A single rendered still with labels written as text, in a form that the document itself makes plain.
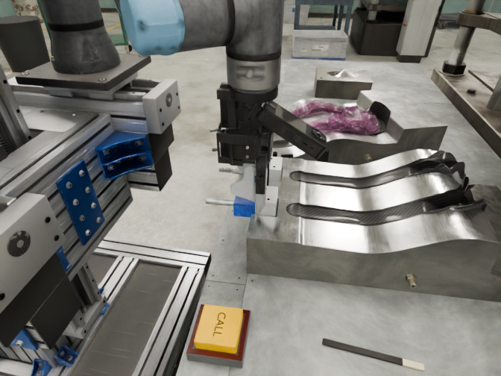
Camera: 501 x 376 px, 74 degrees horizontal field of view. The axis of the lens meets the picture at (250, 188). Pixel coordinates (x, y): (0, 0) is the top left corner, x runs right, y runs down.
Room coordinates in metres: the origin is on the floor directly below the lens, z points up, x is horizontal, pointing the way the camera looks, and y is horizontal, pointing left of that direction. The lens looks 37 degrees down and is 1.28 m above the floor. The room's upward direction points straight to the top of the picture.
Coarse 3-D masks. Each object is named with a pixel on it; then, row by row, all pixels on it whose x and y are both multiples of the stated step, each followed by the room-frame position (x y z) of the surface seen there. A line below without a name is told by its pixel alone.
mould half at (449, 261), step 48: (288, 192) 0.51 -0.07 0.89; (336, 192) 0.52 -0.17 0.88; (384, 192) 0.50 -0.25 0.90; (432, 192) 0.46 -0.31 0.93; (480, 192) 0.55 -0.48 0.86; (288, 240) 0.38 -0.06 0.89; (336, 240) 0.39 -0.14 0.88; (384, 240) 0.38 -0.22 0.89; (432, 240) 0.35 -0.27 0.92; (480, 240) 0.34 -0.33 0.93; (384, 288) 0.35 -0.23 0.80; (432, 288) 0.34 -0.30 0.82; (480, 288) 0.33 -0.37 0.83
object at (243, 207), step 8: (272, 192) 0.47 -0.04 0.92; (208, 200) 0.48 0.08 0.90; (216, 200) 0.48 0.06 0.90; (224, 200) 0.48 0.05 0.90; (232, 200) 0.48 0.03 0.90; (240, 200) 0.47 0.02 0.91; (248, 200) 0.46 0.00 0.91; (272, 200) 0.45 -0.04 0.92; (240, 208) 0.45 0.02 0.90; (248, 208) 0.45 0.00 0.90; (264, 208) 0.44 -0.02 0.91; (272, 208) 0.44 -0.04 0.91; (248, 216) 0.45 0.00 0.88; (272, 216) 0.44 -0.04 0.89
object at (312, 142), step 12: (264, 108) 0.45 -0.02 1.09; (276, 108) 0.46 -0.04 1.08; (264, 120) 0.44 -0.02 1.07; (276, 120) 0.44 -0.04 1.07; (288, 120) 0.45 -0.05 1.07; (300, 120) 0.47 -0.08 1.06; (276, 132) 0.44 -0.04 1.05; (288, 132) 0.43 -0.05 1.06; (300, 132) 0.43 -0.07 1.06; (312, 132) 0.44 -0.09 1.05; (300, 144) 0.43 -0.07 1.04; (312, 144) 0.43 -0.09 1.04; (324, 144) 0.43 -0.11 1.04; (312, 156) 0.43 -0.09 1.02
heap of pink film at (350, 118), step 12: (300, 108) 0.88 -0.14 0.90; (312, 108) 0.86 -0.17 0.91; (324, 108) 0.87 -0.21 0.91; (336, 108) 0.87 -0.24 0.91; (348, 108) 0.89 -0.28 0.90; (324, 120) 0.78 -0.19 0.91; (336, 120) 0.76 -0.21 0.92; (348, 120) 0.78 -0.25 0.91; (360, 120) 0.82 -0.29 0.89; (372, 120) 0.82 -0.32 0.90; (360, 132) 0.77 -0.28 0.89; (372, 132) 0.78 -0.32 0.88
